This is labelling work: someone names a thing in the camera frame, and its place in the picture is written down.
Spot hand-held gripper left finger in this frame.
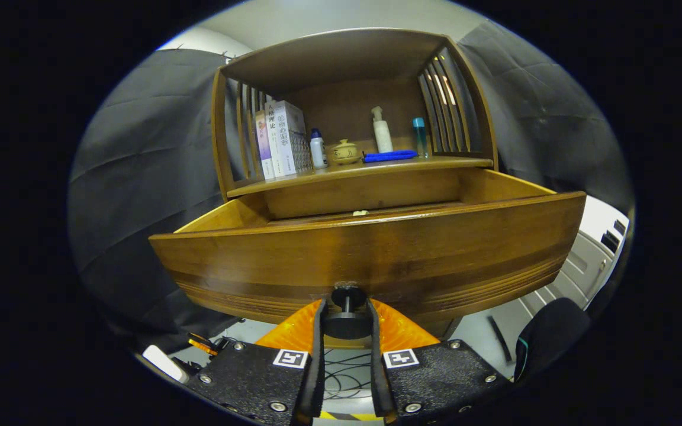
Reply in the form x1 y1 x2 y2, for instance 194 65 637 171
184 299 327 426

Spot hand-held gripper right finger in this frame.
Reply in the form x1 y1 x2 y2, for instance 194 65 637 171
368 299 510 425

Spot wooden drawer with black knob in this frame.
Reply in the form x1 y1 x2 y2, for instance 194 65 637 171
149 167 587 350

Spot wooden countertop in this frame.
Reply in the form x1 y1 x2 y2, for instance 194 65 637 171
227 155 494 198

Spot white metal cabinet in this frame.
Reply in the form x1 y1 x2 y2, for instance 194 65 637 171
519 195 630 320

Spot wooden cabinet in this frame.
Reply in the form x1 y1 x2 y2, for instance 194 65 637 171
211 28 499 350

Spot orange and black tool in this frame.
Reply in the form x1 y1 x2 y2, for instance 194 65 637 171
187 333 229 357

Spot white plastic object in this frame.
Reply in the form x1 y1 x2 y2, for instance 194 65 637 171
141 345 191 384

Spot person's leg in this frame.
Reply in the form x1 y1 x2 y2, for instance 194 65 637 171
514 298 591 382

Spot yellow lidded teacup with saucer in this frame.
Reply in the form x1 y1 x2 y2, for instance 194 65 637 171
329 139 363 166

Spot white bottle with blue cap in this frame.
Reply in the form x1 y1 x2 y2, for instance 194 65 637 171
310 128 328 169

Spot blue folded cloth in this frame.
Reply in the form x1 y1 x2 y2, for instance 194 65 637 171
362 150 419 163

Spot purple book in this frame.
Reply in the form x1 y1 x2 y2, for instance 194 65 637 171
255 110 275 180

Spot white patterned book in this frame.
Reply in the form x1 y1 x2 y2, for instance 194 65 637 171
274 101 314 176

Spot white pump bottle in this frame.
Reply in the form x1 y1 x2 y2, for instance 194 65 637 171
371 106 394 153

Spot clear bottle with teal cap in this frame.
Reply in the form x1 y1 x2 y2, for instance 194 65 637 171
412 117 429 158

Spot black floor cables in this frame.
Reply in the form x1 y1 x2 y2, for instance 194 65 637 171
323 348 374 400

